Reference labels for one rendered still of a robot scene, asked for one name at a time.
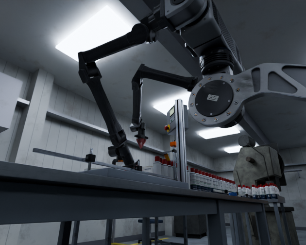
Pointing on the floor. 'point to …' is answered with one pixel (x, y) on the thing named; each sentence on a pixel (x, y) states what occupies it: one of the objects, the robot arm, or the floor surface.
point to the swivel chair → (149, 229)
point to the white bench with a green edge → (111, 230)
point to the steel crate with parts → (191, 226)
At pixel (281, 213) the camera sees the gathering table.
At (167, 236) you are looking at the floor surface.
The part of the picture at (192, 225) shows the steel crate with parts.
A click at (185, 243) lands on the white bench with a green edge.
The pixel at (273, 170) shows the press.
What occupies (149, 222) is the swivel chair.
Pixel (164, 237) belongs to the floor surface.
